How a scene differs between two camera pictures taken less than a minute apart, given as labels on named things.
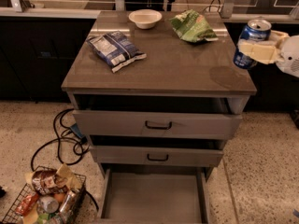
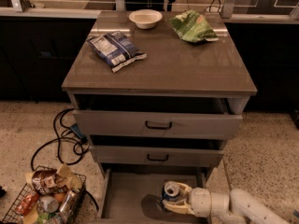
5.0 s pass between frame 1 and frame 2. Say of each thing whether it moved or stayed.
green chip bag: stayed
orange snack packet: stayed
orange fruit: stayed
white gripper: moved
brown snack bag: stayed
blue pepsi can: moved
